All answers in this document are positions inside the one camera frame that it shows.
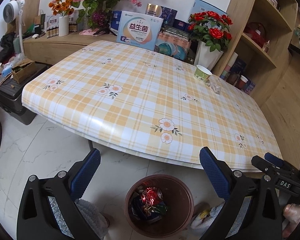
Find small blue box on shelf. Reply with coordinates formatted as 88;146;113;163
243;79;255;95

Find green paper cup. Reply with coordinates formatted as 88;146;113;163
194;65;212;82

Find right hand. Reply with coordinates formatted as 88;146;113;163
282;204;300;238

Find red cup with lid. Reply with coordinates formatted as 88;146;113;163
235;75;248;90

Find green tea packet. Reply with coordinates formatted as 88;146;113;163
144;203;168;216

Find red crushed soda can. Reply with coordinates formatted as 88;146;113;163
141;187;163;206

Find white flower vase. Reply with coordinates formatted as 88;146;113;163
194;41;224;70

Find plaid floral tablecloth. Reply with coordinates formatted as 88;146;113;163
21;41;281;172

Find teal bowl gift box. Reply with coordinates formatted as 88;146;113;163
154;32;191;61

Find small cardboard box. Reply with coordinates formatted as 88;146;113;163
12;59;37;84

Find orange flowers white vase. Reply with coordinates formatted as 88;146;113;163
49;0;74;37

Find low wooden cabinet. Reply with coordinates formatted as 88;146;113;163
23;33;116;65

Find white probiotic box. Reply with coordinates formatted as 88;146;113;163
116;11;163;51

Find stacked pastel cups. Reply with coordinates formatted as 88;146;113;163
219;52;238;80

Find white desk fan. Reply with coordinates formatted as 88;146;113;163
3;0;25;53

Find red rose bouquet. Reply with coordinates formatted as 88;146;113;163
188;11;233;52

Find dark blue starry box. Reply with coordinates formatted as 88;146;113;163
160;7;178;26

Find grey fluffy slipper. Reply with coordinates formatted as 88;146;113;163
75;199;110;239

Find brown round trash bin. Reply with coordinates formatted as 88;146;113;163
124;174;194;238

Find black storage case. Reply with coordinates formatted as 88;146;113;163
0;63;49;125

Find clear plastic wrapper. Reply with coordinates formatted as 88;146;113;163
209;78;222;95

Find gold white box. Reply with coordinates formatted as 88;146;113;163
145;3;162;17

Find wooden shelf unit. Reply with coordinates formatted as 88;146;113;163
212;0;298;106

